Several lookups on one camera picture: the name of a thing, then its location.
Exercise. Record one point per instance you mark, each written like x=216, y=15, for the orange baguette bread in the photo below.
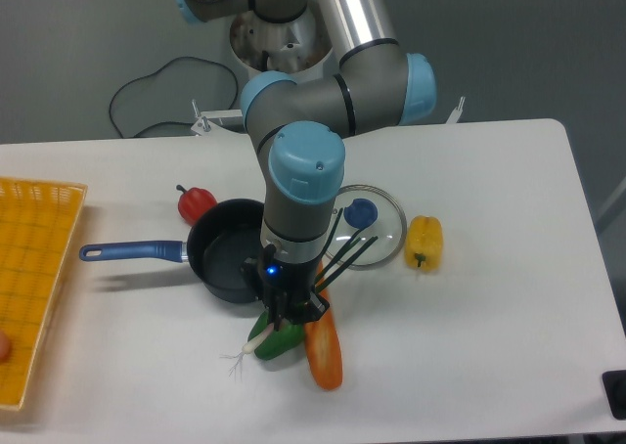
x=323, y=352

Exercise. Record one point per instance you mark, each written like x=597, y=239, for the metal table bracket left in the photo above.
x=207, y=121

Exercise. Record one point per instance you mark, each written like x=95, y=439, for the green bell pepper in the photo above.
x=277, y=343

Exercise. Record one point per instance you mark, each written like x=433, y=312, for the black object table corner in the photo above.
x=615, y=389

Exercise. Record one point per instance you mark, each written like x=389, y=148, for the yellow bell pepper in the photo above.
x=424, y=243

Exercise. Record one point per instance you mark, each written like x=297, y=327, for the metal table bracket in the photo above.
x=457, y=112
x=207, y=121

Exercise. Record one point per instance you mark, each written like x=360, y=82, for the orange item in basket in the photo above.
x=5, y=346

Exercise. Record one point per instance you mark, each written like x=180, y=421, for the green onion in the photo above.
x=327, y=274

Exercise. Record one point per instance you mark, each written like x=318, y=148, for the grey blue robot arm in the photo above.
x=297, y=130

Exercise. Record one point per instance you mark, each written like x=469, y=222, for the black pot blue handle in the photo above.
x=217, y=248

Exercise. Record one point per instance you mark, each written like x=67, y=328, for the glass lid blue knob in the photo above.
x=369, y=212

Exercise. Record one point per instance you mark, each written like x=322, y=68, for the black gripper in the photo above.
x=286, y=290

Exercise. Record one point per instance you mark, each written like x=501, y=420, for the metal table bracket right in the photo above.
x=457, y=112

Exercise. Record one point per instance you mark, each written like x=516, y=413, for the yellow plastic basket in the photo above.
x=38, y=219

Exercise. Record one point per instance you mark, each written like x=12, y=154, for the red bell pepper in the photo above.
x=193, y=203

